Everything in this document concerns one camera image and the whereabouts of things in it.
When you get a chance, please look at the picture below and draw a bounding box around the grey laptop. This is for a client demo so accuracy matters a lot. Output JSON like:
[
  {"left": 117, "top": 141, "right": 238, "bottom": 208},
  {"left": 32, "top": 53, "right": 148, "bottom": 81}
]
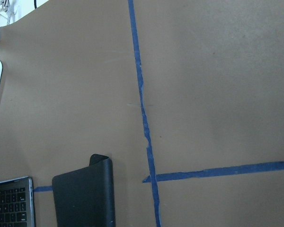
[{"left": 0, "top": 176, "right": 36, "bottom": 227}]

